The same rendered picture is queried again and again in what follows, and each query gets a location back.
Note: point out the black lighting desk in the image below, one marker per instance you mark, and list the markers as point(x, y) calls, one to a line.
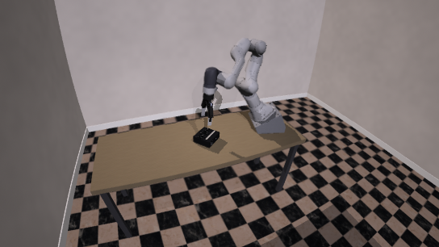
point(206, 137)

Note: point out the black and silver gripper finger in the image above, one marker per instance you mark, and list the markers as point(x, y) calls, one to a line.
point(210, 113)
point(203, 107)

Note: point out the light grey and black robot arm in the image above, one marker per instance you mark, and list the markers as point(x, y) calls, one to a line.
point(213, 77)

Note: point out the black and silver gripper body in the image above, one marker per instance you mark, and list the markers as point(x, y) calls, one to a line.
point(208, 98)

